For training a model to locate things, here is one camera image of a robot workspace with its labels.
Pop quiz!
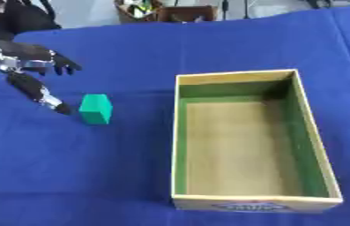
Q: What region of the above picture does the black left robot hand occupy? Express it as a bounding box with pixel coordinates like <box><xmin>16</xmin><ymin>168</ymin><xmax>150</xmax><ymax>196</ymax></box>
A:
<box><xmin>0</xmin><ymin>39</ymin><xmax>84</xmax><ymax>116</ymax></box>

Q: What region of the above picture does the brown wooden box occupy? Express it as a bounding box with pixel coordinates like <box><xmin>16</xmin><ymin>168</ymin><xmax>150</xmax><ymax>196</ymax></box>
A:
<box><xmin>154</xmin><ymin>5</ymin><xmax>220</xmax><ymax>24</ymax></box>

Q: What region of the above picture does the tan cardboard box green inside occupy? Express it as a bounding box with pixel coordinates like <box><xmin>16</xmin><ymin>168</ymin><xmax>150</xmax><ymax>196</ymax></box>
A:
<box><xmin>169</xmin><ymin>68</ymin><xmax>345</xmax><ymax>215</ymax></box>

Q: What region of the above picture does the person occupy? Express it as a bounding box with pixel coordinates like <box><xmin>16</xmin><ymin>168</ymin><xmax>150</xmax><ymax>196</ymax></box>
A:
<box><xmin>0</xmin><ymin>0</ymin><xmax>63</xmax><ymax>42</ymax></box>

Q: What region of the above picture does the green rectangular block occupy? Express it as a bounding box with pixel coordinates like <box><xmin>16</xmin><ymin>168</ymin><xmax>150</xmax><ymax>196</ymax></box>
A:
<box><xmin>77</xmin><ymin>94</ymin><xmax>115</xmax><ymax>125</ymax></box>

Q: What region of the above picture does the brown basket with items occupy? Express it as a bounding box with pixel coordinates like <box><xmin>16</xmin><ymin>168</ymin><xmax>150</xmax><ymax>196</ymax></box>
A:
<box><xmin>113</xmin><ymin>0</ymin><xmax>166</xmax><ymax>25</ymax></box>

